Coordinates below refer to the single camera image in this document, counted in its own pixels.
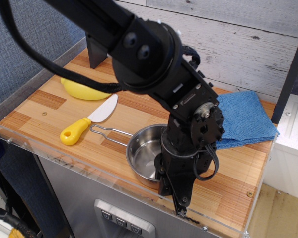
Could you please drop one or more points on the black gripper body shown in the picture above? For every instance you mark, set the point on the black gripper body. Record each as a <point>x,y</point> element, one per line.
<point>182,170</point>

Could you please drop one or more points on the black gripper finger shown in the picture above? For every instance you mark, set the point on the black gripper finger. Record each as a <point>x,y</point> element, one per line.
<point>165,188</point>
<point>181,206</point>

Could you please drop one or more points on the small stainless steel pan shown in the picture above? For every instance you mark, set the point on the small stainless steel pan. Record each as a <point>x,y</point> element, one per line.
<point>141,151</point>

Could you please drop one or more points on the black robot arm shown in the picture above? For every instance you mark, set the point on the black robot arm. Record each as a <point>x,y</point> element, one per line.
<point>148,58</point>

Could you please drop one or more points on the silver button panel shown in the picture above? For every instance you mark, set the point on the silver button panel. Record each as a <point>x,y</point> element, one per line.
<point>117,223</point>

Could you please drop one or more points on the stainless steel cabinet front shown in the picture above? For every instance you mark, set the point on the stainless steel cabinet front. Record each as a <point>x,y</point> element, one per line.
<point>77,192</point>

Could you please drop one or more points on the folded blue cloth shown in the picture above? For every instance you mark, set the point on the folded blue cloth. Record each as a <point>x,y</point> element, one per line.
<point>245,120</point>

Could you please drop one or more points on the white side cabinet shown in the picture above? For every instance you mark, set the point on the white side cabinet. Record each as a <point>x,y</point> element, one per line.
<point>282,168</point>

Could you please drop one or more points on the yellow toy banana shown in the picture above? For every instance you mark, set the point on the yellow toy banana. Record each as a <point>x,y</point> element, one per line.
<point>83,92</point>

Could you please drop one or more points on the yellow object bottom left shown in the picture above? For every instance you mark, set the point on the yellow object bottom left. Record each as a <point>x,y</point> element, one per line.
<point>15,233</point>

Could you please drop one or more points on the clear acrylic table guard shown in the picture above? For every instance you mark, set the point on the clear acrylic table guard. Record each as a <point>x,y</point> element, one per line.
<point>223,206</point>

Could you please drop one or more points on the toy knife yellow handle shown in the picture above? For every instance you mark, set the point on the toy knife yellow handle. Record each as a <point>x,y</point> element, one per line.
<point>71,134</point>

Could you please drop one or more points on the dark metal post left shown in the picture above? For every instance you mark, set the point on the dark metal post left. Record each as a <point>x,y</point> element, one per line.
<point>97,54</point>

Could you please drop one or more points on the dark metal post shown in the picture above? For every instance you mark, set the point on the dark metal post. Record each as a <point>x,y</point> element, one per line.
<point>286,90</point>
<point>97,54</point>

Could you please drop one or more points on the dark metal post right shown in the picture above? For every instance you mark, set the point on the dark metal post right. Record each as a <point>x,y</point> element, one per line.
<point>286,90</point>

